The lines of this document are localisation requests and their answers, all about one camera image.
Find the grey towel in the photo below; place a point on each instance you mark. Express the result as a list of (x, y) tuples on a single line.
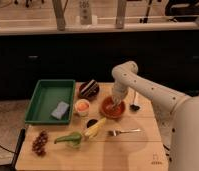
[(113, 107)]

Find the green plastic tray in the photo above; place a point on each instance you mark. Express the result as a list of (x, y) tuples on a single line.
[(48, 93)]

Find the green pepper toy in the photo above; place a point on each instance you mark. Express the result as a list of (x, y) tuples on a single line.
[(73, 139)]

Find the blue-grey sponge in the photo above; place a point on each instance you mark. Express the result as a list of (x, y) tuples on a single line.
[(60, 110)]

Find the small dark round dish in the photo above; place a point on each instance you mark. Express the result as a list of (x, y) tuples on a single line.
[(91, 122)]

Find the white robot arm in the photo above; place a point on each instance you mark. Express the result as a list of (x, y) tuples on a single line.
[(184, 149)]

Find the silver fork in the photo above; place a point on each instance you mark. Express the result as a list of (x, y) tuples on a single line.
[(118, 132)]

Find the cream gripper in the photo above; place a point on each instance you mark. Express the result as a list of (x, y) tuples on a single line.
[(118, 97)]

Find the yellow corn cob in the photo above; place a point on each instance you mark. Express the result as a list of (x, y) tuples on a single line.
[(94, 129)]

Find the white cup with orange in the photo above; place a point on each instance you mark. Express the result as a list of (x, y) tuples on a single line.
[(82, 107)]

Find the white remote device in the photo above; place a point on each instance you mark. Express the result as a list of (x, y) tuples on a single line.
[(85, 12)]

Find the dark grape bunch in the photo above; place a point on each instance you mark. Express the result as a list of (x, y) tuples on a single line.
[(38, 145)]

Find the red bowl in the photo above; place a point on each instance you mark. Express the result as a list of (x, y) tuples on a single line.
[(112, 115)]

